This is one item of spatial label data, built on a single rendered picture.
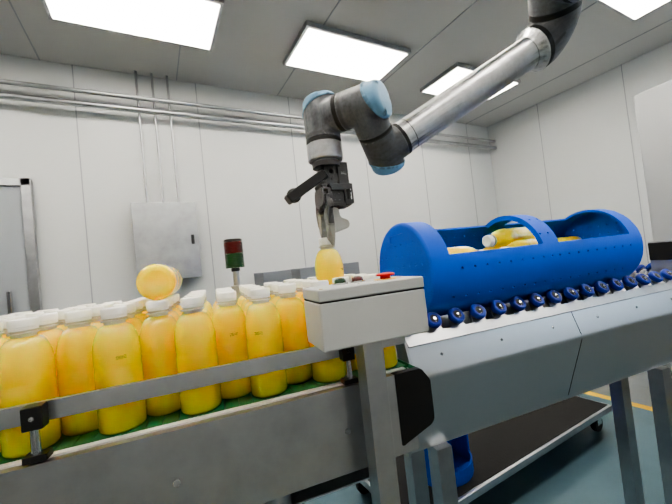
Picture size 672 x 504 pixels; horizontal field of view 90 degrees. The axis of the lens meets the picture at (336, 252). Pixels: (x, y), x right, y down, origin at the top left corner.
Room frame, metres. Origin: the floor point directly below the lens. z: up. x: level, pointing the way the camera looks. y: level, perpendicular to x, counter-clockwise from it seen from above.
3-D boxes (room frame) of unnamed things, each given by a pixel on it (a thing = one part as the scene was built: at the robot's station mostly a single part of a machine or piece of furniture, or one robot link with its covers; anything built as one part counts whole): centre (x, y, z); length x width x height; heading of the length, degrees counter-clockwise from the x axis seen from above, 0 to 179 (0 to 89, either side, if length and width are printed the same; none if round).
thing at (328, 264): (0.84, 0.02, 1.09); 0.07 x 0.07 x 0.19
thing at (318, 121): (0.85, 0.00, 1.50); 0.10 x 0.09 x 0.12; 62
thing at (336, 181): (0.85, -0.01, 1.34); 0.09 x 0.08 x 0.12; 110
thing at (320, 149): (0.85, 0.00, 1.42); 0.10 x 0.09 x 0.05; 20
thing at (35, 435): (0.50, 0.47, 0.94); 0.03 x 0.02 x 0.08; 110
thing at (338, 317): (0.62, -0.04, 1.05); 0.20 x 0.10 x 0.10; 110
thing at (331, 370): (0.72, 0.04, 0.99); 0.07 x 0.07 x 0.19
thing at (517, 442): (1.84, -0.71, 0.08); 1.50 x 0.52 x 0.15; 119
